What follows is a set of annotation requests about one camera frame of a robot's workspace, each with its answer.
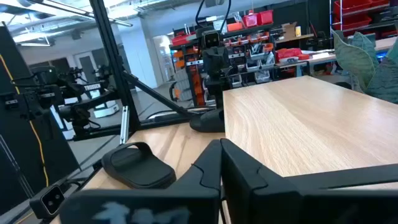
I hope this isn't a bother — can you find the black rig frame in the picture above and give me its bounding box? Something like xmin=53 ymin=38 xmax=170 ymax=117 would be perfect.
xmin=73 ymin=0 xmax=200 ymax=142

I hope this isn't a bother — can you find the yellow cable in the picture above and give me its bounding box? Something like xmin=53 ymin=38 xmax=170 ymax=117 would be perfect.
xmin=0 ymin=54 xmax=50 ymax=187

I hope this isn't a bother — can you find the white workbench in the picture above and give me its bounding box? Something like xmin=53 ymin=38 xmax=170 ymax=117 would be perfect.
xmin=275 ymin=36 xmax=398 ymax=68

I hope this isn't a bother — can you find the green snake plant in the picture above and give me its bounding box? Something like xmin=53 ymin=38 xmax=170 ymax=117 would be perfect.
xmin=331 ymin=29 xmax=398 ymax=105

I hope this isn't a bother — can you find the black smooth-strap slide sandal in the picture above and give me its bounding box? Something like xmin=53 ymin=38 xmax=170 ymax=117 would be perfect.
xmin=101 ymin=141 xmax=177 ymax=190

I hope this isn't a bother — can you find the black cable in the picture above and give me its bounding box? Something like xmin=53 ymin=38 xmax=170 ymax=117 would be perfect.
xmin=220 ymin=0 xmax=233 ymax=32
xmin=195 ymin=0 xmax=206 ymax=29

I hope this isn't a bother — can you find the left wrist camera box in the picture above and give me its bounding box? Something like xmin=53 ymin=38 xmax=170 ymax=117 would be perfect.
xmin=203 ymin=30 xmax=221 ymax=49

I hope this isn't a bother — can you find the black stereo camera box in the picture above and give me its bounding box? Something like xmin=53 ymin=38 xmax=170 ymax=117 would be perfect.
xmin=29 ymin=184 xmax=66 ymax=220

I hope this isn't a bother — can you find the cardboard box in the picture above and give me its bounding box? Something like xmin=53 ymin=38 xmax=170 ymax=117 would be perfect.
xmin=281 ymin=22 xmax=298 ymax=40

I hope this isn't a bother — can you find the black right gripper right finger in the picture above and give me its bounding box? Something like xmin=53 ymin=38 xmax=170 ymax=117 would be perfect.
xmin=220 ymin=139 xmax=398 ymax=224

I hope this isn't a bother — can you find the storage rack with bins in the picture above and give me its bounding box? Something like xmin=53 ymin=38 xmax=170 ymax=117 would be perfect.
xmin=169 ymin=9 xmax=276 ymax=106

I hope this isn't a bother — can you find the metal shelf with red bins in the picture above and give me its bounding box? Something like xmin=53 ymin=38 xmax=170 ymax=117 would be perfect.
xmin=329 ymin=0 xmax=398 ymax=39

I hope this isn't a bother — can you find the silver aluminium extrusion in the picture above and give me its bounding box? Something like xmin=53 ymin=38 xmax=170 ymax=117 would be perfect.
xmin=119 ymin=105 xmax=130 ymax=146

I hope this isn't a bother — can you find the black round object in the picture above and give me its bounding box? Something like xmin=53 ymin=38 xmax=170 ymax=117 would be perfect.
xmin=189 ymin=108 xmax=225 ymax=133

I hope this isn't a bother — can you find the black partition panel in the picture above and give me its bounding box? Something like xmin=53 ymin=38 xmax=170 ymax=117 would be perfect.
xmin=0 ymin=26 xmax=81 ymax=215

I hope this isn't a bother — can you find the white mobile base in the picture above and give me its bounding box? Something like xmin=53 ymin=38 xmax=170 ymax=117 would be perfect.
xmin=93 ymin=99 xmax=121 ymax=119

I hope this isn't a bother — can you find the red plastic bin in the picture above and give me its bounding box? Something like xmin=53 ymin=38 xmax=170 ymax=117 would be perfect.
xmin=257 ymin=9 xmax=274 ymax=26
xmin=242 ymin=12 xmax=259 ymax=28

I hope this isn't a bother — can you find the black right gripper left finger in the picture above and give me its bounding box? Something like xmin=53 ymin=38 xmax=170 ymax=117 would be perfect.
xmin=58 ymin=139 xmax=222 ymax=224

